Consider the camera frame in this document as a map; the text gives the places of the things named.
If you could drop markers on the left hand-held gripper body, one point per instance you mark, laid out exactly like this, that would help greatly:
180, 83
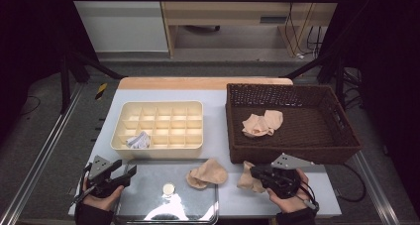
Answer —
100, 185

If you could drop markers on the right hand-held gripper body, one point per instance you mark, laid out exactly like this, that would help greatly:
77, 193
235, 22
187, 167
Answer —
284, 183

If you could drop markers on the beige sock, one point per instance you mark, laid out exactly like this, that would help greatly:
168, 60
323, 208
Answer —
211, 172
246, 182

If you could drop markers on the clear plastic lid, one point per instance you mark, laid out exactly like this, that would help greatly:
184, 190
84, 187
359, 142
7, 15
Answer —
148, 185

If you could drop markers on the white sock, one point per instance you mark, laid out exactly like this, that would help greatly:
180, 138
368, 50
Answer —
144, 139
133, 142

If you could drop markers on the peach sock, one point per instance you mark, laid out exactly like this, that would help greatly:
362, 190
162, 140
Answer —
256, 127
275, 117

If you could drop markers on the brown wicker basket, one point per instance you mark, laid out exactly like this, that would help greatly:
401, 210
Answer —
313, 135

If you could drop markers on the cream compartment storage box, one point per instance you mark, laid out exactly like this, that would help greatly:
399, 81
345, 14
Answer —
178, 152

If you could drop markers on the person's left hand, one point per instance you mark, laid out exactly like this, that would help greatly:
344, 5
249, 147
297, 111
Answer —
99, 204

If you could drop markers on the person's right hand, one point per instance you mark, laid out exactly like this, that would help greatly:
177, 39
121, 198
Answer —
290, 205

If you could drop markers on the yellow black striped tape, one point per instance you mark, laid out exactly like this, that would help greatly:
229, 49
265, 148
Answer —
101, 91

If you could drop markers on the black metal stand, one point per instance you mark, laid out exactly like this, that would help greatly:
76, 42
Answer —
340, 83
65, 86

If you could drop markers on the white cabinet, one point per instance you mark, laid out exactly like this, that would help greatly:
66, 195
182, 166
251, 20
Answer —
122, 26

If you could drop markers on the black curtain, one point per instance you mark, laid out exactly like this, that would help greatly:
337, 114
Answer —
389, 53
29, 36

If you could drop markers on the wooden desk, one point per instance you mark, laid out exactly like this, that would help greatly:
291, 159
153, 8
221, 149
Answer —
231, 12

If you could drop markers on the aluminium rail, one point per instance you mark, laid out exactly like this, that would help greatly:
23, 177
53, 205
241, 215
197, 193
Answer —
379, 192
39, 159

